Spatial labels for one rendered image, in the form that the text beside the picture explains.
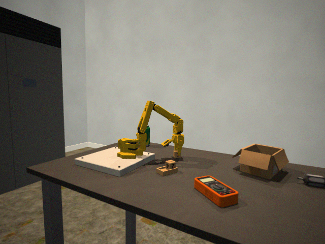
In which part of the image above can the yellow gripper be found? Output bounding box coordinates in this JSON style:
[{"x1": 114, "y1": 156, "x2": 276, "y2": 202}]
[{"x1": 161, "y1": 134, "x2": 184, "y2": 156}]

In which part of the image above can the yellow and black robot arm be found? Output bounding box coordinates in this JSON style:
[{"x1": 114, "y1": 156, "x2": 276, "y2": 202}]
[{"x1": 117, "y1": 101, "x2": 183, "y2": 159}]

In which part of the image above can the green drink can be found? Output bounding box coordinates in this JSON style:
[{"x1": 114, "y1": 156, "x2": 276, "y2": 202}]
[{"x1": 145, "y1": 126, "x2": 150, "y2": 146}]

